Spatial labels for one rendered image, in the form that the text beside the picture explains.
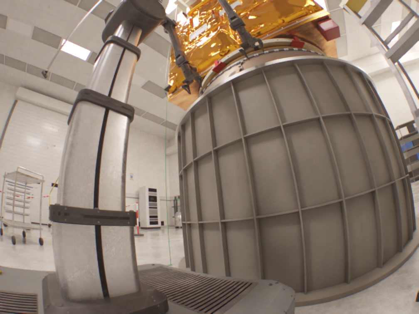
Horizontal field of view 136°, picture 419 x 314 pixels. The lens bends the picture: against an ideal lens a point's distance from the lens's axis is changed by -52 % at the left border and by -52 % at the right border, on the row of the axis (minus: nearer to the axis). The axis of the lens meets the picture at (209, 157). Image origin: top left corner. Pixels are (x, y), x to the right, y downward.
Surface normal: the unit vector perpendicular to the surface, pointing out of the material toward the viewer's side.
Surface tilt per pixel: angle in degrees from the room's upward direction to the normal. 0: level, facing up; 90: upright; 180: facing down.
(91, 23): 180
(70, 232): 90
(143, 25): 164
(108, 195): 90
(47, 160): 90
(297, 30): 180
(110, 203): 90
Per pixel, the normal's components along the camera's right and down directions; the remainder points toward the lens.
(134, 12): -0.15, 0.79
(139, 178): 0.79, -0.27
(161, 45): 0.09, 0.94
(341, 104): -0.15, -0.32
